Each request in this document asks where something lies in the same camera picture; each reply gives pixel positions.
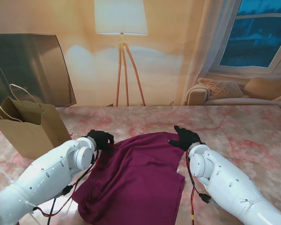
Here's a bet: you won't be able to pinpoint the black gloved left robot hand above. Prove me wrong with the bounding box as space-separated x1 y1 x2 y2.
87 129 116 150

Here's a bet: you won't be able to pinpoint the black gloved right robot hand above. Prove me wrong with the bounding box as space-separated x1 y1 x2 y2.
168 125 201 152

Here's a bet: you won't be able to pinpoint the magenta shorts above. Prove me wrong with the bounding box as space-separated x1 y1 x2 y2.
71 132 186 225

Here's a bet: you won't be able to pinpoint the kraft paper bag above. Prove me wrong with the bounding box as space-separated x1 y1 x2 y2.
0 83 72 159

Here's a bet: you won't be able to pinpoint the beige sofa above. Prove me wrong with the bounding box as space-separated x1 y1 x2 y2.
186 78 281 106

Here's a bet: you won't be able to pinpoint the cream knitted cushion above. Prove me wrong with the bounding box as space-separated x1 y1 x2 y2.
198 78 249 99

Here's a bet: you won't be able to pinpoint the plain tan cushion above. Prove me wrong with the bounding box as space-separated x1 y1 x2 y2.
243 78 281 99

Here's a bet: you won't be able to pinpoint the sheer white curtain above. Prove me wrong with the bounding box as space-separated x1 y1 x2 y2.
181 0 243 105

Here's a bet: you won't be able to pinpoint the dark grey flat screen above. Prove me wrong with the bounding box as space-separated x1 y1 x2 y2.
0 33 77 111

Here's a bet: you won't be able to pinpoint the white framed window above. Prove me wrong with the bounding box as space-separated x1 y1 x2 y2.
210 0 281 75

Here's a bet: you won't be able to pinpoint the white tripod floor lamp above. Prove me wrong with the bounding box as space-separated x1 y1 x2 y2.
94 0 148 107

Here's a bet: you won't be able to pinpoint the right wrist cable bundle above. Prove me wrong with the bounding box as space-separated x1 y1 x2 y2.
184 150 213 225

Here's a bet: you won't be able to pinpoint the wrist cable bundle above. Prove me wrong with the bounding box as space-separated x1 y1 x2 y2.
184 150 213 225
17 150 101 225

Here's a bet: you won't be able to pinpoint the left wrist cable bundle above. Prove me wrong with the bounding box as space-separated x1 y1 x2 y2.
17 150 101 225

